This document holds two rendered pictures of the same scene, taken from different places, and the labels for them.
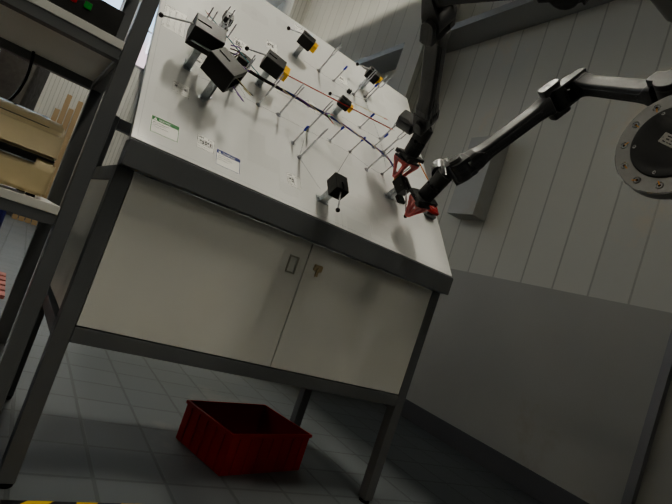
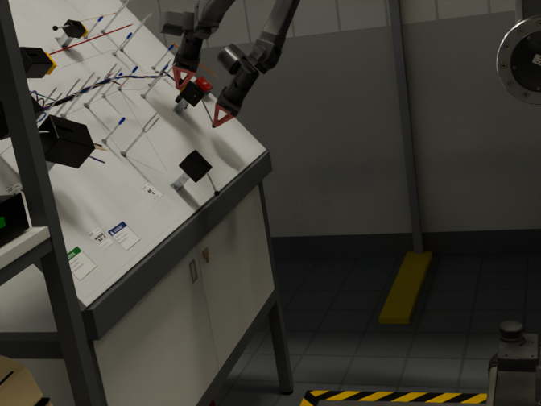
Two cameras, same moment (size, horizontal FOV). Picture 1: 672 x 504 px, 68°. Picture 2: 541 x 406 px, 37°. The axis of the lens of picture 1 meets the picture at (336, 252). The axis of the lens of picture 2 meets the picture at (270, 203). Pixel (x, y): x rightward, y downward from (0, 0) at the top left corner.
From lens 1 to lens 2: 133 cm
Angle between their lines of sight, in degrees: 42
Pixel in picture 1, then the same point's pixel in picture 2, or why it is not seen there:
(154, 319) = not seen: outside the picture
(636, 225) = not seen: outside the picture
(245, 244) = (167, 295)
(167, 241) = (134, 361)
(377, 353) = (254, 273)
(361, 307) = (234, 249)
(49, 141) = (28, 384)
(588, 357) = (324, 102)
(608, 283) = (310, 14)
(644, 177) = (530, 92)
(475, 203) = not seen: outside the picture
